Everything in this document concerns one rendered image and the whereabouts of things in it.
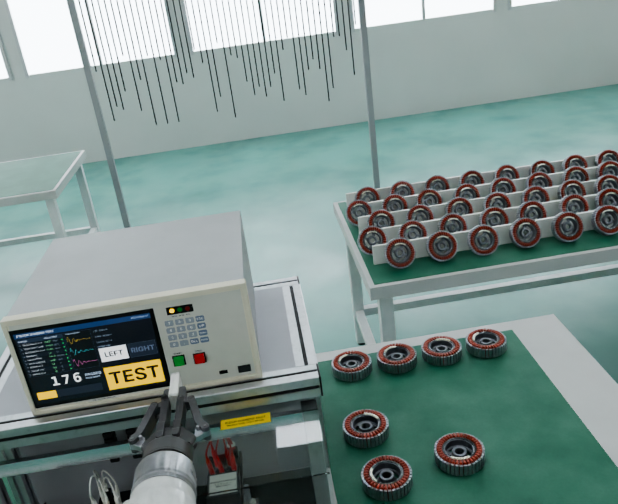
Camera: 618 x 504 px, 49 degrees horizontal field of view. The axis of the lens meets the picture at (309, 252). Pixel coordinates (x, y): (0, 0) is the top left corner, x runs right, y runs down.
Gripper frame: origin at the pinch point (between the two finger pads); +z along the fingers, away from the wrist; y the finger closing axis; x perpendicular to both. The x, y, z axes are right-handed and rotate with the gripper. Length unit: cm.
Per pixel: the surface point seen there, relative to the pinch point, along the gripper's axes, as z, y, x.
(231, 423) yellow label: 3.5, 7.8, -11.6
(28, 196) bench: 287, -114, -44
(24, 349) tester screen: 9.4, -26.3, 7.7
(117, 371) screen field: 9.4, -11.5, 0.0
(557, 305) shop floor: 195, 162, -118
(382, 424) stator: 30, 40, -39
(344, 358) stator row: 62, 36, -40
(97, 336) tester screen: 9.4, -13.2, 7.9
